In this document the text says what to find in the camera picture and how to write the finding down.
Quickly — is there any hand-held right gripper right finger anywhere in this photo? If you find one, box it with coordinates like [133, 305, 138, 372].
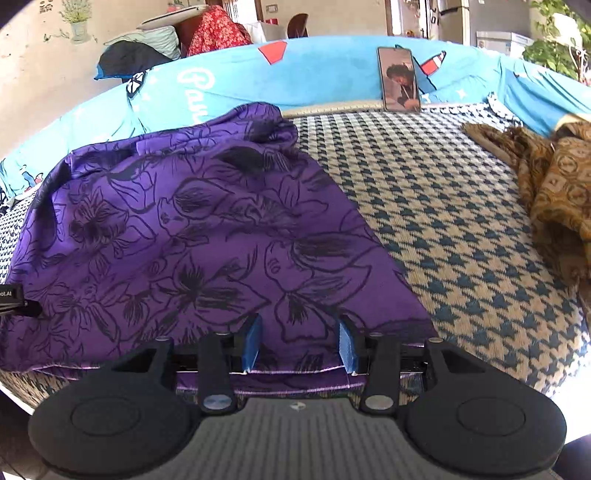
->
[337, 314, 497, 414]

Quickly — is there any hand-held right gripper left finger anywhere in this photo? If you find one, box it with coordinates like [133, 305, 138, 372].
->
[99, 314, 265, 415]

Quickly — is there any purple floral shirt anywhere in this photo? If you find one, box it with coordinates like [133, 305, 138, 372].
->
[0, 102, 439, 402]

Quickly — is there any blue printed sofa cushion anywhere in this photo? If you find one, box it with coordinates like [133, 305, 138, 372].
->
[0, 76, 195, 204]
[501, 58, 591, 139]
[124, 36, 509, 139]

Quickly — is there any black and blue jacket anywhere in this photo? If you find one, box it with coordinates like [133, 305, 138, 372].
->
[93, 39, 176, 81]

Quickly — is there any brown patterned cloth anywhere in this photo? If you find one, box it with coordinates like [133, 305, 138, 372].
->
[463, 121, 591, 296]

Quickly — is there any smartphone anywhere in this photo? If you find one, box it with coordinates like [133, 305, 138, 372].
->
[377, 46, 422, 112]

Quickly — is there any pale green pillow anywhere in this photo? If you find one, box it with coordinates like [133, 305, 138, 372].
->
[104, 25, 182, 61]

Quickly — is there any red floral cloth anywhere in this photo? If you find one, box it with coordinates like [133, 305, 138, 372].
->
[187, 6, 254, 58]

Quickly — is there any dark wooden chair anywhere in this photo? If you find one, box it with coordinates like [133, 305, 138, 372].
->
[287, 13, 309, 40]

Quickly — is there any white flat board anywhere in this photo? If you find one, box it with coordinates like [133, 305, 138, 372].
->
[136, 6, 206, 31]

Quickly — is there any white chest freezer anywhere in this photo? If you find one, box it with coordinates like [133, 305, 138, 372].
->
[475, 30, 536, 58]

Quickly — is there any grey refrigerator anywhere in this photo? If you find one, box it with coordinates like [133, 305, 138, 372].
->
[434, 0, 539, 42]

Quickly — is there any green potted plant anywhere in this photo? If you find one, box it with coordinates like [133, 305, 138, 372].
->
[524, 0, 591, 86]

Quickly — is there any potted flower wall sticker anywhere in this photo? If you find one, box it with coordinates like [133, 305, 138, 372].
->
[59, 0, 93, 44]

